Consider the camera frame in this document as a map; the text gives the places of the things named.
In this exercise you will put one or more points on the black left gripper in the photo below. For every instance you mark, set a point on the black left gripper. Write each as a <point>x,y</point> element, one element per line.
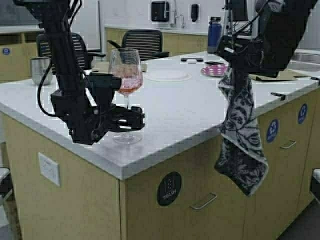
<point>88,125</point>

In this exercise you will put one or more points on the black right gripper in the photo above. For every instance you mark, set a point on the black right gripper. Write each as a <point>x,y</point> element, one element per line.
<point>242,54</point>

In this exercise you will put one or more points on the wine glass with pink liquid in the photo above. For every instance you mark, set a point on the wine glass with pink liquid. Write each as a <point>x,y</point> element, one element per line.
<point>125,64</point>

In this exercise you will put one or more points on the grey floral patterned cloth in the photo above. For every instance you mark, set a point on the grey floral patterned cloth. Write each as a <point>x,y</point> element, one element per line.
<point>242,157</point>

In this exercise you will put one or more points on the robot base right corner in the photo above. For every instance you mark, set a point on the robot base right corner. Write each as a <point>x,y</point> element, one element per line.
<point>315,184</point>

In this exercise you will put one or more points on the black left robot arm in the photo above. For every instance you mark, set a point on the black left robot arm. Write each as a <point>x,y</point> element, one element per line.
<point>53,17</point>

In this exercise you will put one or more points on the robot base left corner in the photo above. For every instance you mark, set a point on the robot base left corner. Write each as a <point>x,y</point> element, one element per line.
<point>6,184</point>

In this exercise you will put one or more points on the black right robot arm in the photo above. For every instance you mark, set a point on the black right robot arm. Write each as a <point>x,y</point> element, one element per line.
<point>281,27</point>

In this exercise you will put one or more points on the pink plate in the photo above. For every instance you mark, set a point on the pink plate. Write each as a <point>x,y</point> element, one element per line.
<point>217,70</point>

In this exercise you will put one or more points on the blue water bottle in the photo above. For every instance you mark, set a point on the blue water bottle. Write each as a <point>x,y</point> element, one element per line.
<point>214,34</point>

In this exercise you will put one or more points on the brown cardboard sheet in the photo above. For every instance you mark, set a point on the brown cardboard sheet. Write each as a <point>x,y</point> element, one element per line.
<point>286,75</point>

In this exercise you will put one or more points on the island steel sink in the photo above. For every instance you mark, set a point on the island steel sink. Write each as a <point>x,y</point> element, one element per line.
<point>305,60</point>

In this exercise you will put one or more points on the white round plate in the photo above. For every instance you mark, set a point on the white round plate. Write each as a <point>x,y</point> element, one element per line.
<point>167,75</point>

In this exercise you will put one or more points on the chrome kitchen faucet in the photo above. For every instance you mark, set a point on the chrome kitchen faucet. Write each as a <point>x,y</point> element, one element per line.
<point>176,16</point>

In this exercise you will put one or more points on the blue recycle sticker far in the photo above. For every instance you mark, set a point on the blue recycle sticker far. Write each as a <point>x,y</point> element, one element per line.
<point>302,114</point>

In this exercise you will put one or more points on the blue recycle sticker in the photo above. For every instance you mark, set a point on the blue recycle sticker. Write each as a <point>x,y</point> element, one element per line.
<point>272,130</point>
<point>302,114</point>

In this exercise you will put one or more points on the blue recycle sticker near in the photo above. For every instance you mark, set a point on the blue recycle sticker near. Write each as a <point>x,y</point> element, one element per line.
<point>272,130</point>

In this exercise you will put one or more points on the black mesh office chair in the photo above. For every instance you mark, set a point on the black mesh office chair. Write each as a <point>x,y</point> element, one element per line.
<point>148,42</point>

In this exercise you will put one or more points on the wooden kitchen island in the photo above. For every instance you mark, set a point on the wooden kitchen island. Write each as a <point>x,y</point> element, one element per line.
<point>108,191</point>

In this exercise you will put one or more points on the white island outlet plate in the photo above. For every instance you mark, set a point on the white island outlet plate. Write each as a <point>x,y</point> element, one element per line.
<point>49,169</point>

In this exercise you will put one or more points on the black trash sticker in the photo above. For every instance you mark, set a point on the black trash sticker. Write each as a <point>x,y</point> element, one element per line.
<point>169,189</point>

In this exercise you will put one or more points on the steel tumbler cup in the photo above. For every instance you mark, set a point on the steel tumbler cup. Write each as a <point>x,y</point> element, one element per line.
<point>38,67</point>

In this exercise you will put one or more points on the black paper towel dispenser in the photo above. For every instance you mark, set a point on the black paper towel dispenser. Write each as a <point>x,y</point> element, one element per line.
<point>160,11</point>

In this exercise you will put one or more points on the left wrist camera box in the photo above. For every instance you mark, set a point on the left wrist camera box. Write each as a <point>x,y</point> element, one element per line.
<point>102,87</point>

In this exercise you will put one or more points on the black wall soap dispenser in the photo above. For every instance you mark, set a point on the black wall soap dispenser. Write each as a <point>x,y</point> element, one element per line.
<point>194,12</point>

